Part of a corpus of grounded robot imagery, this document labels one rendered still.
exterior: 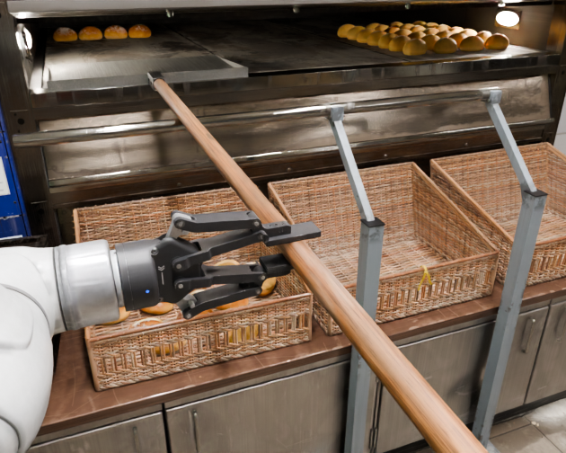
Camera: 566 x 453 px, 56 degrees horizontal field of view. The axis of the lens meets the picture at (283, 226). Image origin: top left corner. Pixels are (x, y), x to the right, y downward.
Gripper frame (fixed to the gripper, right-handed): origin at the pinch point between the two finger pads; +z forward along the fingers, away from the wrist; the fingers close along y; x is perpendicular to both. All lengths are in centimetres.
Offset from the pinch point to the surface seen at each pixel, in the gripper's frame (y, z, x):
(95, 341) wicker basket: 46, -26, -51
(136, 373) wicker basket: 59, -18, -54
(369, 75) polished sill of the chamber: 2, 67, -100
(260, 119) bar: 2, 18, -63
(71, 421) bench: 61, -34, -45
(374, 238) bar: 26, 37, -40
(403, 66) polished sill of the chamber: 0, 80, -101
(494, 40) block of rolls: -4, 131, -118
